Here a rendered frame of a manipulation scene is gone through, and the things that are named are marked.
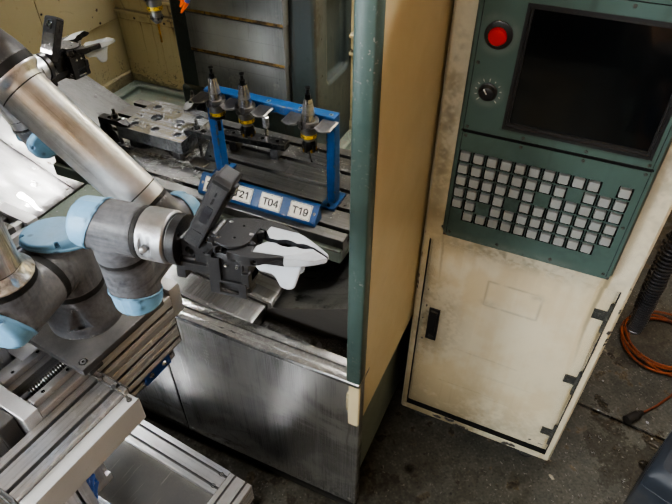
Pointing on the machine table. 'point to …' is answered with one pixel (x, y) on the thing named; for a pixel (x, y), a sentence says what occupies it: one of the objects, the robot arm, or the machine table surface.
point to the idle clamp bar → (257, 142)
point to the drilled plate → (164, 127)
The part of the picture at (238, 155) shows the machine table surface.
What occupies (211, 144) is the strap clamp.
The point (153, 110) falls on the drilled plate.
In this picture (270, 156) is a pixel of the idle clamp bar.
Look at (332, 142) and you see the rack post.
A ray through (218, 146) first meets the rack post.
